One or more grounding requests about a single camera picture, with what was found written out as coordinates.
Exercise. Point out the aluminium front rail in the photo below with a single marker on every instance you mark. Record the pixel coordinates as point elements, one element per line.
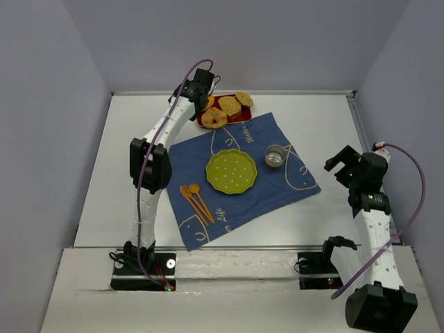
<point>236,248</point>

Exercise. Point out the orange wooden spoon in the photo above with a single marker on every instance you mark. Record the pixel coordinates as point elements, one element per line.
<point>195,189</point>

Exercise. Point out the blue fish placemat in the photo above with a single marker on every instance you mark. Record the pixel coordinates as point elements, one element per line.
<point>291,183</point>

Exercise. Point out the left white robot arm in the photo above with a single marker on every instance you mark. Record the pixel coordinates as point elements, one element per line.
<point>150,166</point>

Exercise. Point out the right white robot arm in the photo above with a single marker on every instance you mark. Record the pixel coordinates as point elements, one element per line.
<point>376,298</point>

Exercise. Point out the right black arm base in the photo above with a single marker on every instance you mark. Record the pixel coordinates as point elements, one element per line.
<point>315,272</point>

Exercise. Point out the metal cup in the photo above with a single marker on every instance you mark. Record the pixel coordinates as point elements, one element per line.
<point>275,156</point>

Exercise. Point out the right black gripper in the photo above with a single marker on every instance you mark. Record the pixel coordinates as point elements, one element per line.
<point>345,158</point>

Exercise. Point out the brown bread slice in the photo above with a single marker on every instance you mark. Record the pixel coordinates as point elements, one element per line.
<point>230,106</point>

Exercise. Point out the large glazed bagel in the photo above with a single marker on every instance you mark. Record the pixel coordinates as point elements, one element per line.
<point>214,118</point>

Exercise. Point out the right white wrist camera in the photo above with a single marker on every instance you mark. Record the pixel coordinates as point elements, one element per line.
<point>379,148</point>

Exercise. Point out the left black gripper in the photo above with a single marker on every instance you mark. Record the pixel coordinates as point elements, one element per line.
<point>202,100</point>

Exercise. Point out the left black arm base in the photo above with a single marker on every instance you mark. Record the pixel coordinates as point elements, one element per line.
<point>127,275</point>

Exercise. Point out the small orange bagel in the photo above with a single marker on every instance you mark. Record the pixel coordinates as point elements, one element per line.
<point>210,102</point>

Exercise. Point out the red tray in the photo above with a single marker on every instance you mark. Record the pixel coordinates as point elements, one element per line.
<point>245,115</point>

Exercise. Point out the green dotted plate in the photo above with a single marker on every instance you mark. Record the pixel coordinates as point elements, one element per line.
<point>231,171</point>

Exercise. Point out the seeded bread roll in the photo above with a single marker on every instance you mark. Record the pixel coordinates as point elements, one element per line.
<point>244,99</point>

